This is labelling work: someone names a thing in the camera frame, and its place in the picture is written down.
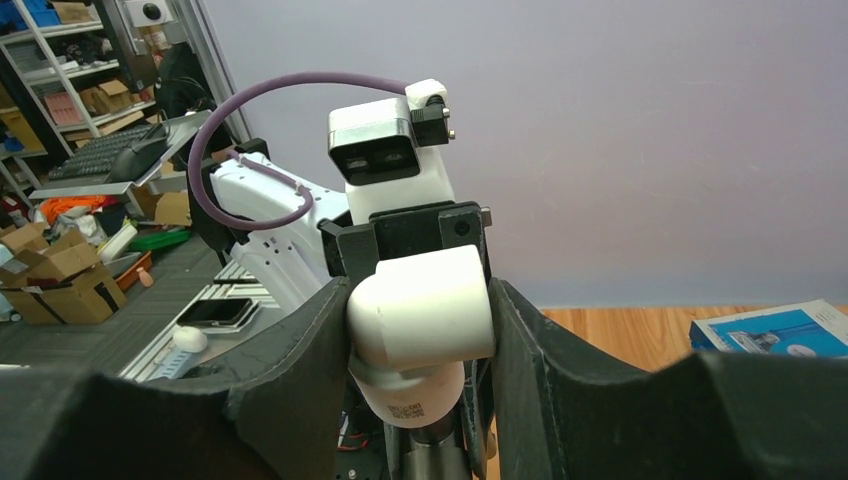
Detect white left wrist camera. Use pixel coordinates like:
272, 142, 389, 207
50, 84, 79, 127
328, 79, 456, 225

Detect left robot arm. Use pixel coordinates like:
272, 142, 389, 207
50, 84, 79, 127
186, 147, 490, 314

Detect cardboard boxes on floor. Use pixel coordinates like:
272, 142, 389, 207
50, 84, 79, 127
1, 228, 126, 325

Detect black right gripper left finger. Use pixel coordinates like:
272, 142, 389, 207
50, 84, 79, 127
1, 278, 350, 479

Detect white pvc elbow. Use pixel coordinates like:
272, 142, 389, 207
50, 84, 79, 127
346, 245, 496, 429

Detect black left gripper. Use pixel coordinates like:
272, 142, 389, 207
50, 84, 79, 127
318, 201, 491, 286

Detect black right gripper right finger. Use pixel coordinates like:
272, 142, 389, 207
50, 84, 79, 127
489, 279, 847, 479

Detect black keyboard on shelf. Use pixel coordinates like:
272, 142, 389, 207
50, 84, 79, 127
48, 124, 169, 183

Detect blue white faucet box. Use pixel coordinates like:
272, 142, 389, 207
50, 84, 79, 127
689, 299, 847, 359

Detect aluminium frame rail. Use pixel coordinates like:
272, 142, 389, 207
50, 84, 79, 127
119, 261, 282, 382

